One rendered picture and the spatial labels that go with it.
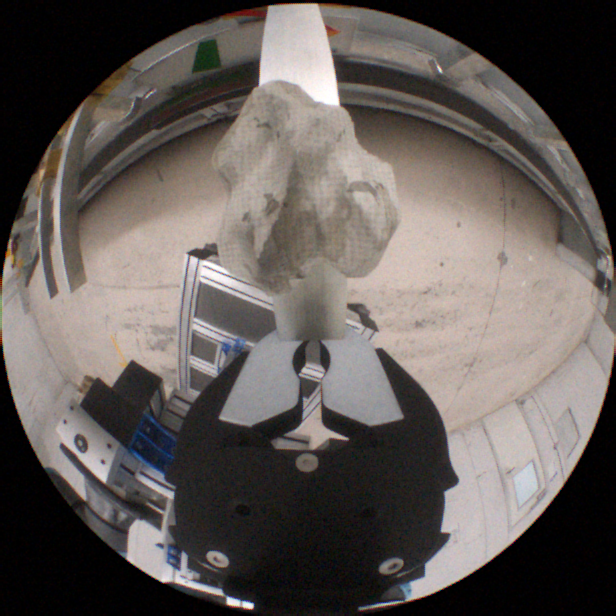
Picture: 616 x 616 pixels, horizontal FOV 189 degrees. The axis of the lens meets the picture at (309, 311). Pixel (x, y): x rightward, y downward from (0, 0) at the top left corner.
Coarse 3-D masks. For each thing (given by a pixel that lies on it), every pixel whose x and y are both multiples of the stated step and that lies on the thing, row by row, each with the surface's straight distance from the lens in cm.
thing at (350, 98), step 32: (192, 32) 55; (384, 32) 58; (416, 32) 58; (352, 96) 92; (384, 96) 96; (512, 96) 78; (192, 128) 107; (448, 128) 122; (128, 160) 128; (512, 160) 145; (576, 160) 110; (96, 192) 178; (544, 192) 210; (32, 224) 163
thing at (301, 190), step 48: (288, 96) 8; (240, 144) 8; (288, 144) 6; (336, 144) 7; (240, 192) 7; (288, 192) 6; (336, 192) 7; (384, 192) 7; (240, 240) 8; (288, 240) 7; (336, 240) 7; (384, 240) 7; (288, 288) 8
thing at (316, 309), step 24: (288, 24) 14; (312, 24) 14; (264, 48) 12; (288, 48) 11; (312, 48) 11; (264, 72) 10; (288, 72) 10; (312, 72) 10; (312, 96) 9; (336, 96) 9; (312, 288) 8; (336, 288) 8; (288, 312) 9; (312, 312) 9; (336, 312) 9; (288, 336) 10; (312, 336) 9; (336, 336) 9
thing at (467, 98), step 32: (256, 64) 34; (352, 64) 34; (384, 64) 35; (416, 64) 39; (160, 96) 41; (416, 96) 42; (448, 96) 41; (480, 96) 45; (128, 128) 45; (512, 128) 50; (96, 160) 55; (544, 160) 62; (576, 192) 95; (32, 256) 153
